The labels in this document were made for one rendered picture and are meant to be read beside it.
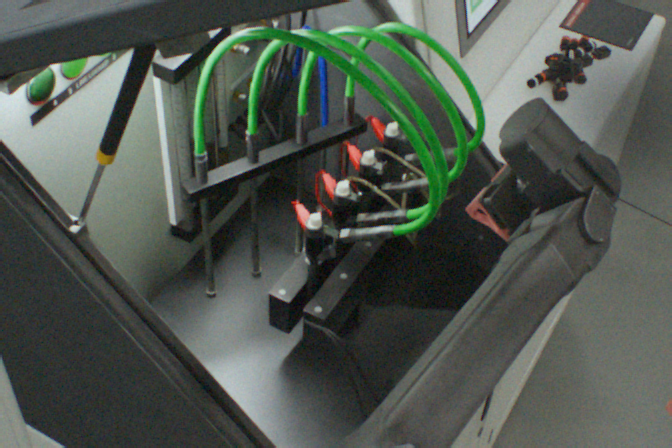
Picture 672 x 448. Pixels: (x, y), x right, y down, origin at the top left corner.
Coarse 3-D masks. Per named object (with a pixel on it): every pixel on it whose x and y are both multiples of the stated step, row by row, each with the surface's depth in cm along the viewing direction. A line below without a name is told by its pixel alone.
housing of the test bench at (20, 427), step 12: (0, 360) 138; (0, 372) 140; (0, 384) 143; (0, 396) 147; (12, 396) 144; (0, 408) 150; (12, 408) 147; (0, 420) 154; (12, 420) 151; (0, 432) 158; (12, 432) 155; (24, 432) 152; (0, 444) 162; (12, 444) 159; (24, 444) 155
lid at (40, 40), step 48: (0, 0) 102; (48, 0) 88; (96, 0) 78; (144, 0) 71; (192, 0) 68; (240, 0) 65; (288, 0) 63; (336, 0) 61; (0, 48) 84; (48, 48) 80; (96, 48) 77; (192, 48) 75
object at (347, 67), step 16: (240, 32) 120; (256, 32) 118; (272, 32) 117; (288, 32) 116; (224, 48) 123; (320, 48) 115; (208, 64) 126; (336, 64) 114; (352, 64) 114; (208, 80) 129; (368, 80) 114; (384, 96) 114; (400, 112) 115; (416, 144) 116; (432, 160) 117; (432, 176) 118; (432, 192) 119; (432, 208) 121; (416, 224) 125
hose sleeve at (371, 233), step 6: (360, 228) 133; (366, 228) 132; (372, 228) 131; (378, 228) 130; (384, 228) 129; (390, 228) 128; (354, 234) 133; (360, 234) 132; (366, 234) 131; (372, 234) 130; (378, 234) 130; (384, 234) 129; (390, 234) 128; (354, 240) 133; (360, 240) 133; (366, 240) 132
